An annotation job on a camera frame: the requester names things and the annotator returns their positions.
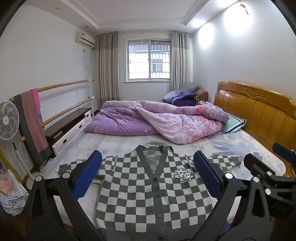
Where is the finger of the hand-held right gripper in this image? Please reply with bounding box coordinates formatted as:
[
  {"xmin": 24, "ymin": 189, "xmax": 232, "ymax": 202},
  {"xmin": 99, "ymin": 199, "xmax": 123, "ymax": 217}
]
[
  {"xmin": 243, "ymin": 153, "xmax": 277, "ymax": 184},
  {"xmin": 272, "ymin": 143, "xmax": 296, "ymax": 163}
]

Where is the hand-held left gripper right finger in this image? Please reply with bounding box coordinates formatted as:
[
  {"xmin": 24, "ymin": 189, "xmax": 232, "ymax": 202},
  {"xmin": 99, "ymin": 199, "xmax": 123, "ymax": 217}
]
[{"xmin": 185, "ymin": 150, "xmax": 271, "ymax": 241}]

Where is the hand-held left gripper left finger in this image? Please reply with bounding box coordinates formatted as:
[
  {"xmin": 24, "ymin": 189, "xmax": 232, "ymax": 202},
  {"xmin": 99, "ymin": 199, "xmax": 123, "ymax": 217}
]
[{"xmin": 25, "ymin": 150, "xmax": 107, "ymax": 241}]

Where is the grey white checkered cardigan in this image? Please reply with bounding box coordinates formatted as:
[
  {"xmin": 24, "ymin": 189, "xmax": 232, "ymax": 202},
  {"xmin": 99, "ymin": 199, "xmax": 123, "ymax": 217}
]
[{"xmin": 58, "ymin": 145, "xmax": 241, "ymax": 241}]

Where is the pile of pale clothes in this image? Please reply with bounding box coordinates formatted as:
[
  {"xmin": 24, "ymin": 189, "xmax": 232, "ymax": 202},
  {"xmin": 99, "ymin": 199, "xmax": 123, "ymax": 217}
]
[{"xmin": 0, "ymin": 160, "xmax": 29, "ymax": 217}]

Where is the bed with floral sheet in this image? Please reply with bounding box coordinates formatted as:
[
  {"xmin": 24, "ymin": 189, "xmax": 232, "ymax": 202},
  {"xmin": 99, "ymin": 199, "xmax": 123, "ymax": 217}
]
[{"xmin": 39, "ymin": 130, "xmax": 288, "ymax": 232}]

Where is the green pillow with blue border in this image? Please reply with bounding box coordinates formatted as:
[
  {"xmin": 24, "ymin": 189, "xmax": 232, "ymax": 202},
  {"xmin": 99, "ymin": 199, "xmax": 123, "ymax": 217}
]
[{"xmin": 221, "ymin": 113, "xmax": 247, "ymax": 134}]

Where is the white cabinet with dark top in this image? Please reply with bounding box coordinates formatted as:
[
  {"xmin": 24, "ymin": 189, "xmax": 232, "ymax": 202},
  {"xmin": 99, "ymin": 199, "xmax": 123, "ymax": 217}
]
[{"xmin": 44, "ymin": 108, "xmax": 93, "ymax": 158}]

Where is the purple floral quilt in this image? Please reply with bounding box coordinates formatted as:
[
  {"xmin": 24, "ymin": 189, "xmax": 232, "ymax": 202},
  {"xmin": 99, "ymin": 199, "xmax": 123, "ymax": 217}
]
[{"xmin": 84, "ymin": 100, "xmax": 230, "ymax": 144}]

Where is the grey pink striped towel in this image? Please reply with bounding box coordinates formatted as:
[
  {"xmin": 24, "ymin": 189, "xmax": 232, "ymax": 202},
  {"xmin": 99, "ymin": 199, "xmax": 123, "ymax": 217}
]
[{"xmin": 13, "ymin": 89, "xmax": 52, "ymax": 165}]

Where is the dark purple blanket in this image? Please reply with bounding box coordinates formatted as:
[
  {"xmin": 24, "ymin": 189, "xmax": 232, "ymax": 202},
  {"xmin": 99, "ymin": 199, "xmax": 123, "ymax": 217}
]
[{"xmin": 172, "ymin": 91, "xmax": 199, "ymax": 107}]

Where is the wooden nightstand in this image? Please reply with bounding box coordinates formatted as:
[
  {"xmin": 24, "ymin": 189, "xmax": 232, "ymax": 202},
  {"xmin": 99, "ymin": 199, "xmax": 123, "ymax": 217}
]
[{"xmin": 196, "ymin": 89, "xmax": 208, "ymax": 103}]

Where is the lavender pillow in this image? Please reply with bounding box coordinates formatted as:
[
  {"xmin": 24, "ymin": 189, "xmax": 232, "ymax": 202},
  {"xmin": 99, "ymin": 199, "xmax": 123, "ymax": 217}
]
[{"xmin": 162, "ymin": 91, "xmax": 183, "ymax": 103}]

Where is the grey pillow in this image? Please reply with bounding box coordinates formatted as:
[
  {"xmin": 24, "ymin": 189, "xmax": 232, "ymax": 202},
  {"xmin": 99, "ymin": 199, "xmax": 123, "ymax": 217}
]
[{"xmin": 177, "ymin": 83, "xmax": 201, "ymax": 94}]

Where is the bright pink patterned cloth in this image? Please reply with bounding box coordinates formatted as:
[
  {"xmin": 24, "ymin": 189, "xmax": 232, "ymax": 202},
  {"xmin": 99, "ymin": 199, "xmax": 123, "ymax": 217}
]
[{"xmin": 31, "ymin": 88, "xmax": 44, "ymax": 127}]

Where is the wooden ballet barre rack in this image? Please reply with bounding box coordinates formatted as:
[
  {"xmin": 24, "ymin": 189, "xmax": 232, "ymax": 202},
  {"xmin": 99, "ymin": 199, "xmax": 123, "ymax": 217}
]
[{"xmin": 9, "ymin": 79, "xmax": 99, "ymax": 142}]

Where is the white standing fan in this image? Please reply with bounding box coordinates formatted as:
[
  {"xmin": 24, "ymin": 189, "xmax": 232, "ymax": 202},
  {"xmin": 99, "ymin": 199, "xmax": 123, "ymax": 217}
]
[{"xmin": 0, "ymin": 101, "xmax": 43, "ymax": 189}]

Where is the grey beige striped curtain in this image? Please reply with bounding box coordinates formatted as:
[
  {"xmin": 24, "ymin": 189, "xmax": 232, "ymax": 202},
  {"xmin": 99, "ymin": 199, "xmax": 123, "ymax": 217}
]
[
  {"xmin": 171, "ymin": 31, "xmax": 191, "ymax": 93},
  {"xmin": 96, "ymin": 32, "xmax": 121, "ymax": 107}
]

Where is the window with security bars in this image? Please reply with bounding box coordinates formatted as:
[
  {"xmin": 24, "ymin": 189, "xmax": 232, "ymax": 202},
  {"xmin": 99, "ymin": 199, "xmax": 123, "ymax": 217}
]
[{"xmin": 125, "ymin": 39, "xmax": 171, "ymax": 82}]

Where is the white air conditioner cable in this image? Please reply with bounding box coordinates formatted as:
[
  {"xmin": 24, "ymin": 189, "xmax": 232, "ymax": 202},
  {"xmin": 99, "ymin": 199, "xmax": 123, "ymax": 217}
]
[{"xmin": 83, "ymin": 49, "xmax": 92, "ymax": 70}]

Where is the white wall air conditioner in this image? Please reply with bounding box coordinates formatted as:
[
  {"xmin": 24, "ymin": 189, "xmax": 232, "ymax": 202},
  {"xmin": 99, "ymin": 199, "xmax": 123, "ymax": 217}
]
[{"xmin": 75, "ymin": 32, "xmax": 96, "ymax": 50}]

